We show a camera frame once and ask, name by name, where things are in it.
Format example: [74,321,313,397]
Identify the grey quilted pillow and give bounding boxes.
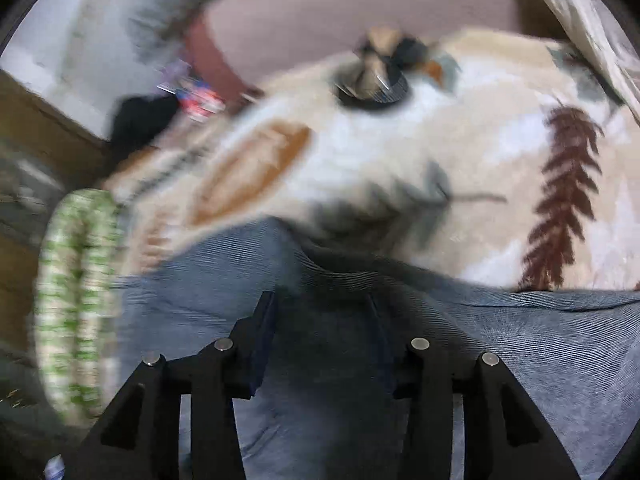
[125,0,281,61]

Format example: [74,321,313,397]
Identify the black cloth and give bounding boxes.
[110,94,188,153]

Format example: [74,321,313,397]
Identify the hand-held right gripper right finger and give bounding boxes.
[366,292,583,480]

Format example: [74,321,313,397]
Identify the brown wooden door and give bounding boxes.
[0,70,111,196]

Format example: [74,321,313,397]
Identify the white crumpled sheet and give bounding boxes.
[505,0,640,126]

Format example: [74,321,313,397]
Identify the leaf print fleece blanket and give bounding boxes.
[100,27,640,293]

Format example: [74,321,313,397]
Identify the pink bed sheet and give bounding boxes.
[182,0,571,111]

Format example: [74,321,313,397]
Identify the green patterned cloth roll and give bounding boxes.
[32,187,126,423]

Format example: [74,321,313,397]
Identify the blue denim pants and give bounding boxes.
[117,220,640,480]

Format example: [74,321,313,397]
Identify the black and beige hair clip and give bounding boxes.
[332,27,433,111]

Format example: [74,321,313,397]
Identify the red and blue packet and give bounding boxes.
[157,60,228,121]

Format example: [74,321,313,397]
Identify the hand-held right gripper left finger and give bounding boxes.
[65,290,279,480]

